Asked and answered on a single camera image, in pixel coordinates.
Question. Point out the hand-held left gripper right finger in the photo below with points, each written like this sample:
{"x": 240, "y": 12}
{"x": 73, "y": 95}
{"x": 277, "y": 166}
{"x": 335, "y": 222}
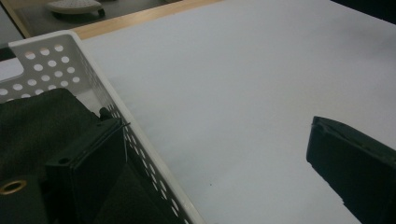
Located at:
{"x": 358, "y": 168}

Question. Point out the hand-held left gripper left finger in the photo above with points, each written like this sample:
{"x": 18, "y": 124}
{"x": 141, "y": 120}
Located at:
{"x": 87, "y": 161}

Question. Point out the black cloth garment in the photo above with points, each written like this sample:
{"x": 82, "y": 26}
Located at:
{"x": 37, "y": 130}

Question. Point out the white perforated plastic basket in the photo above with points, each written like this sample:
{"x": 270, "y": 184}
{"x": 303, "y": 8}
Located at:
{"x": 49, "y": 40}

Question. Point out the wooden table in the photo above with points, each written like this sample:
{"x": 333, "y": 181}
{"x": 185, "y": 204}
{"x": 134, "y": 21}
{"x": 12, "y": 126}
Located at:
{"x": 130, "y": 19}

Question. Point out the white cabinet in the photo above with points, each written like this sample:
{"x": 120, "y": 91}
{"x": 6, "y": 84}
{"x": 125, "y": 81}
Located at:
{"x": 7, "y": 31}

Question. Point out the flat oval grey object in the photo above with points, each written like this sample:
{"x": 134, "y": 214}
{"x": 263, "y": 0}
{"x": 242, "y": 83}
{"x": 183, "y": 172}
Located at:
{"x": 74, "y": 6}

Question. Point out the black curtain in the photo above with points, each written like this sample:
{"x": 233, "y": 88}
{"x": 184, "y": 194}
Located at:
{"x": 373, "y": 9}

